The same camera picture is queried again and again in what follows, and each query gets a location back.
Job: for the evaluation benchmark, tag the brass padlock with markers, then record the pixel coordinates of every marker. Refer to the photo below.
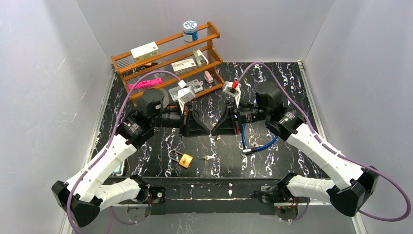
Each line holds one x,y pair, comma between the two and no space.
184,160

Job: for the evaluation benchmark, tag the white box shelf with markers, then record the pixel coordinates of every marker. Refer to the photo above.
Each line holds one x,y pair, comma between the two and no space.
184,66
144,52

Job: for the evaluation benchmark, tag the silver keys near padlock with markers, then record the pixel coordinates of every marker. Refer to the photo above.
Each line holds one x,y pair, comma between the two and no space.
206,158

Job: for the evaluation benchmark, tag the orange wooden shelf rack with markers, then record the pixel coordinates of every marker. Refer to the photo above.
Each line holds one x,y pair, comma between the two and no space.
173,49

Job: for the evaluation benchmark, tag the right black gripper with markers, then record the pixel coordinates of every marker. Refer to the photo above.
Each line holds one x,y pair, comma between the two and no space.
233,118

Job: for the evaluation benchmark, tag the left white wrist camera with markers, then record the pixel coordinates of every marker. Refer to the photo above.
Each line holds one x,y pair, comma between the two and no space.
185,94

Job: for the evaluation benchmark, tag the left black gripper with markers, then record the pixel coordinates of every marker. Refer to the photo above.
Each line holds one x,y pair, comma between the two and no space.
186,120

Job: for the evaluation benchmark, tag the pink plastic tool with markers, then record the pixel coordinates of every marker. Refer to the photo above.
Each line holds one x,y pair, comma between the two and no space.
148,83

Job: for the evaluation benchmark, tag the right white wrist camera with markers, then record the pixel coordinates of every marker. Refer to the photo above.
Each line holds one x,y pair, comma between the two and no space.
232,88

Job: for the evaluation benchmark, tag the white box top shelf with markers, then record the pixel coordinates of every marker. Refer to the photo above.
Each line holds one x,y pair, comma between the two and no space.
144,52

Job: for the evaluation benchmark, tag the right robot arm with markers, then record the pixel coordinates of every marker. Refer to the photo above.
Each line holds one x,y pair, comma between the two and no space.
348,185

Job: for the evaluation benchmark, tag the blue cable bike lock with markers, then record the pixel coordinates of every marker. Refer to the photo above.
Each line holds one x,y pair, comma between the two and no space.
250,150

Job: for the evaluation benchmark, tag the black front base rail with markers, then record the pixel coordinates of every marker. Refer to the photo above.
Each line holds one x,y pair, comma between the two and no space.
181,195

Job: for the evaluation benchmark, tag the packaged item bottom shelf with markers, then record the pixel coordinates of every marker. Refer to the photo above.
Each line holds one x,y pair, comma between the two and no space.
196,86

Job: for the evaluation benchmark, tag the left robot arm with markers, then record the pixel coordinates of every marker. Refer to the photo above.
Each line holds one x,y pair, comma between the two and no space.
84,195

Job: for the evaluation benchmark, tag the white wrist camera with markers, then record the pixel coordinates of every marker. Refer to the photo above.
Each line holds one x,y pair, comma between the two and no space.
185,94
232,88

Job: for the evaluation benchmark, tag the clear tape roll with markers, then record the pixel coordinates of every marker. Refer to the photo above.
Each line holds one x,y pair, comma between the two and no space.
166,97

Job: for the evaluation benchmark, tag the blue lidded jar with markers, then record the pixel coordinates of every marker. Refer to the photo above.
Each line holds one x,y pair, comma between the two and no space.
190,31

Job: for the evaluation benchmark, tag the white box middle shelf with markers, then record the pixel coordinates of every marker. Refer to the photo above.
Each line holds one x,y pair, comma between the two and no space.
184,66

